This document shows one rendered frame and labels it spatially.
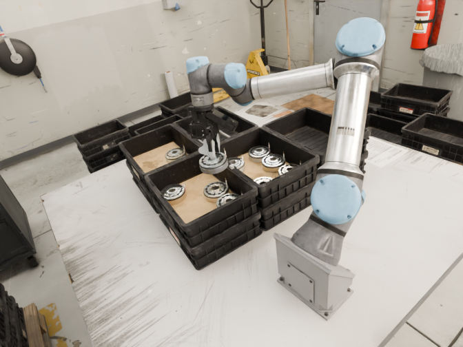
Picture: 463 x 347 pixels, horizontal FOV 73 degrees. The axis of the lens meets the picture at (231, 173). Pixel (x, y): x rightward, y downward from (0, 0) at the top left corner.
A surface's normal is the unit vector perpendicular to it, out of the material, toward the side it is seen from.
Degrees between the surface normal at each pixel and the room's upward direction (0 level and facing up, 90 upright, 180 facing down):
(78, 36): 90
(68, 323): 0
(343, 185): 54
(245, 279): 0
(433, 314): 0
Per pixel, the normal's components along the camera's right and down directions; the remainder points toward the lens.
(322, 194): -0.37, -0.03
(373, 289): -0.15, -0.82
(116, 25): 0.58, 0.38
